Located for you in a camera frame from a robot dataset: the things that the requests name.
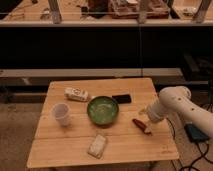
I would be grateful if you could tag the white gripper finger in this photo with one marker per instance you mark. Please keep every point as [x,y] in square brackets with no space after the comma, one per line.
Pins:
[148,129]

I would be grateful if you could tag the green bowl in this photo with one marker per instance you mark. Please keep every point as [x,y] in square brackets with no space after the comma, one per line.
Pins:
[102,110]

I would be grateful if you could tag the white lying bottle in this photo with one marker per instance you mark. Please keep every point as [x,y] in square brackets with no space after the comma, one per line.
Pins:
[77,94]

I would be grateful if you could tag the wooden tray with clutter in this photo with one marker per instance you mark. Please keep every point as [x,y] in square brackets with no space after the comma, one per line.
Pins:
[130,9]

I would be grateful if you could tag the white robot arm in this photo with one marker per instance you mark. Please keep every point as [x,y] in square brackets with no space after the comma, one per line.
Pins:
[177,99]

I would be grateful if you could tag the wooden table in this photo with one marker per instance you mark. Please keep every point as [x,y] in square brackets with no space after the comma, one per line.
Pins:
[55,146]

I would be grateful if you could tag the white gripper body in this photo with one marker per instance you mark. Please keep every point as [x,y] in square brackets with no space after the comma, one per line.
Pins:
[148,124]

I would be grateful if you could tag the black power box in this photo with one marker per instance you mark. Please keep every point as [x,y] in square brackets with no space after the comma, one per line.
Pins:
[194,134]

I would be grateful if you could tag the translucent plastic cup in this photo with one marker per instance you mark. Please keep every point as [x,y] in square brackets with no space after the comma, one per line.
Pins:
[60,112]

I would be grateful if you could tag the black smartphone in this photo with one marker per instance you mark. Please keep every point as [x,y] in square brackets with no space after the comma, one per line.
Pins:
[122,99]

